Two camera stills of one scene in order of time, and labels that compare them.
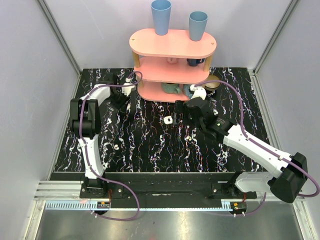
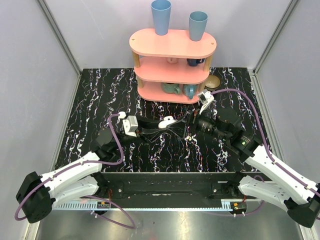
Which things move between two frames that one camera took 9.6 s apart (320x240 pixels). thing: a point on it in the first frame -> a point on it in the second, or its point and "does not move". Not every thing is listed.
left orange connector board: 104,204 does not move
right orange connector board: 239,205 does not move
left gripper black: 121,100 -> 141,128
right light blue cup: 198,20 does not move
